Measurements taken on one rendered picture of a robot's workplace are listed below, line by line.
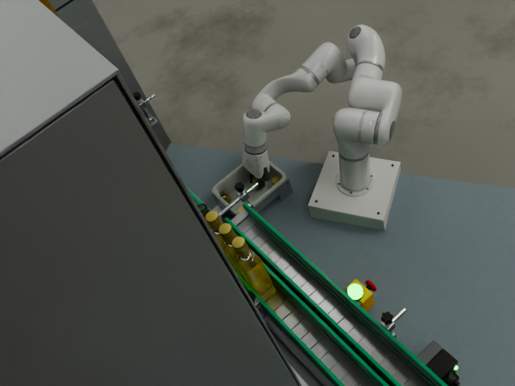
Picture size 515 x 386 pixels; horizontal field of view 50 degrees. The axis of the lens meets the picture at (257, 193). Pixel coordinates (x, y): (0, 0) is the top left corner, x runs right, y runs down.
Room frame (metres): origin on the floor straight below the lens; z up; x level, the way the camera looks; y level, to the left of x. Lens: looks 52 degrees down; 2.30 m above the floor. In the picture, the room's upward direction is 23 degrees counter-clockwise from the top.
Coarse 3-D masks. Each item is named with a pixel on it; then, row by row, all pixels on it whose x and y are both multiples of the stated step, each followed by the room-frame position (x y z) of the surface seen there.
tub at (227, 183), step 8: (240, 168) 1.29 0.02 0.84; (272, 168) 1.24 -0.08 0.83; (232, 176) 1.28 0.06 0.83; (240, 176) 1.29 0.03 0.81; (248, 176) 1.29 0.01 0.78; (272, 176) 1.25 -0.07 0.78; (280, 176) 1.20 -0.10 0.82; (216, 184) 1.27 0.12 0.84; (224, 184) 1.26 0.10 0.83; (232, 184) 1.27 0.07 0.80; (248, 184) 1.27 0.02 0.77; (280, 184) 1.16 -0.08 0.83; (216, 192) 1.23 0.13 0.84; (232, 192) 1.26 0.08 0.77; (256, 192) 1.22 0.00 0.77; (264, 192) 1.21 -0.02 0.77; (224, 200) 1.19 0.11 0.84; (232, 200) 1.23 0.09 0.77; (248, 200) 1.20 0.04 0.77; (256, 200) 1.13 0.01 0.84; (232, 208) 1.14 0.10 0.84
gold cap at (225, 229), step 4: (224, 224) 0.85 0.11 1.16; (228, 224) 0.85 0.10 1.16; (220, 228) 0.84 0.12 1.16; (224, 228) 0.84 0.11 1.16; (228, 228) 0.83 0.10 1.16; (232, 228) 0.84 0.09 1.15; (220, 232) 0.83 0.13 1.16; (224, 232) 0.83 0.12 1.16; (228, 232) 0.82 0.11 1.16; (232, 232) 0.83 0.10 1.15; (224, 236) 0.83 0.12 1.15; (228, 236) 0.82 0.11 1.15; (232, 236) 0.83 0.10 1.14; (224, 240) 0.83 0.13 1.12; (228, 240) 0.82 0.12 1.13
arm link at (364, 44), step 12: (348, 36) 1.34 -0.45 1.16; (360, 36) 1.30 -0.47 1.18; (372, 36) 1.28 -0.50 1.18; (348, 48) 1.34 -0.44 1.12; (360, 48) 1.27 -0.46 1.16; (372, 48) 1.25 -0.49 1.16; (384, 48) 1.25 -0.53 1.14; (360, 60) 1.24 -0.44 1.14; (372, 60) 1.22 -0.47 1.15; (384, 60) 1.22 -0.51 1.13
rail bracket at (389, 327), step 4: (404, 308) 0.55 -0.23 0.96; (384, 312) 0.53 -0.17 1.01; (388, 312) 0.53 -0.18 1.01; (400, 312) 0.54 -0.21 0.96; (404, 312) 0.54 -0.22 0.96; (384, 316) 0.52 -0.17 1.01; (388, 316) 0.52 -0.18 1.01; (392, 316) 0.52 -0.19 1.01; (396, 316) 0.53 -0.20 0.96; (400, 316) 0.53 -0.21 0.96; (384, 320) 0.52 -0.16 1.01; (388, 320) 0.51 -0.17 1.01; (392, 320) 0.53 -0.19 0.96; (396, 320) 0.53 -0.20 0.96; (384, 324) 0.52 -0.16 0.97; (388, 324) 0.51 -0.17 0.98; (392, 324) 0.51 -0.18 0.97; (388, 328) 0.51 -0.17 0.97; (392, 328) 0.51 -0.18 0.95; (392, 332) 0.52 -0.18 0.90
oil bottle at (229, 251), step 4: (236, 236) 0.85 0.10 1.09; (224, 244) 0.85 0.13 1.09; (224, 248) 0.84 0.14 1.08; (228, 248) 0.83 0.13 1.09; (232, 248) 0.82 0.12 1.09; (228, 252) 0.82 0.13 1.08; (232, 252) 0.81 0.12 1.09; (228, 256) 0.83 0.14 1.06; (232, 256) 0.81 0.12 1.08; (232, 260) 0.81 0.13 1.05; (232, 264) 0.84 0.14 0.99; (236, 268) 0.82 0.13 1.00; (236, 272) 0.85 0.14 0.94; (240, 272) 0.81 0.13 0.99; (244, 280) 0.81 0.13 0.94
